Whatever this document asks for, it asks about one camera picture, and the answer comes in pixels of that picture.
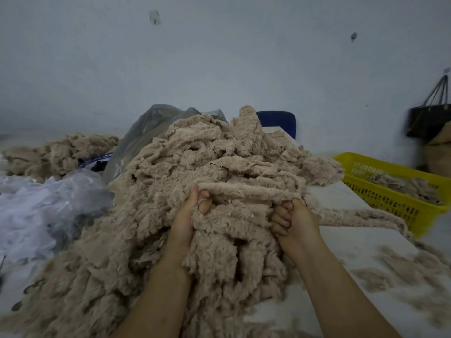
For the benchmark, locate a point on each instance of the person's right hand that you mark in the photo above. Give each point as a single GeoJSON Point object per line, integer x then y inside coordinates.
{"type": "Point", "coordinates": [297, 225]}

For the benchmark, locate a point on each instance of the person's left hand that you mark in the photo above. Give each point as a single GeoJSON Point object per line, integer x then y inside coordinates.
{"type": "Point", "coordinates": [182, 225]}

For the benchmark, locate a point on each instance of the person's left thumb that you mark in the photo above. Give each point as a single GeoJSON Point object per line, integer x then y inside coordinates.
{"type": "Point", "coordinates": [195, 195]}

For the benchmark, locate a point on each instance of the person's right fingers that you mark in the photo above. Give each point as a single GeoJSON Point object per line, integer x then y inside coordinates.
{"type": "Point", "coordinates": [281, 218]}

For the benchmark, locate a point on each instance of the beige fleece fabric piece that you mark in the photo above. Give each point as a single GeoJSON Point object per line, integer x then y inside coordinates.
{"type": "Point", "coordinates": [243, 207]}

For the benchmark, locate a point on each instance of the person's right forearm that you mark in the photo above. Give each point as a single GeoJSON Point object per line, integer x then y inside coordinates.
{"type": "Point", "coordinates": [338, 295]}

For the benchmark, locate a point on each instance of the person's left forearm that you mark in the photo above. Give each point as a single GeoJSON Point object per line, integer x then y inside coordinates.
{"type": "Point", "coordinates": [158, 299]}

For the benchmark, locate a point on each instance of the pile of beige fleece fabric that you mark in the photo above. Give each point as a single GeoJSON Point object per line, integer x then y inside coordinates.
{"type": "Point", "coordinates": [176, 193]}

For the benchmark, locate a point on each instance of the grey plastic bag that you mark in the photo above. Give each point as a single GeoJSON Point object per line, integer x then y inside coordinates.
{"type": "Point", "coordinates": [148, 133]}

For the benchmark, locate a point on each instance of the blue chair back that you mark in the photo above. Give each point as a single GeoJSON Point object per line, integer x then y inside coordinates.
{"type": "Point", "coordinates": [278, 123]}

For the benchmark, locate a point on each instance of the blue white patterned packet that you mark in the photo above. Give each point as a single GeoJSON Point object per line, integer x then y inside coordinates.
{"type": "Point", "coordinates": [93, 161]}

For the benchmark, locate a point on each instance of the yellow plastic basket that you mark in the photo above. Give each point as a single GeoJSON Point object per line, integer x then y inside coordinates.
{"type": "Point", "coordinates": [394, 193]}

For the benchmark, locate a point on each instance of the beige fleece scraps in basket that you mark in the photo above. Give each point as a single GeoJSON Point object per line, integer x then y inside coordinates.
{"type": "Point", "coordinates": [405, 188]}

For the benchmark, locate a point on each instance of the loose beige fluff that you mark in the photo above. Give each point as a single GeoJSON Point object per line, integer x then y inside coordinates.
{"type": "Point", "coordinates": [405, 278]}

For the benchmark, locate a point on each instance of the small heap of beige fleece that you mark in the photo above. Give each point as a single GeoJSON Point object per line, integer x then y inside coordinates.
{"type": "Point", "coordinates": [56, 154]}

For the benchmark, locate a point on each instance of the clear plastic bag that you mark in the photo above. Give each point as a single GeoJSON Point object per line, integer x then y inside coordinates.
{"type": "Point", "coordinates": [45, 211]}

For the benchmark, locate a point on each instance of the black tote bag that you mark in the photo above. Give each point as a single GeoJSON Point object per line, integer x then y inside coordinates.
{"type": "Point", "coordinates": [428, 117]}

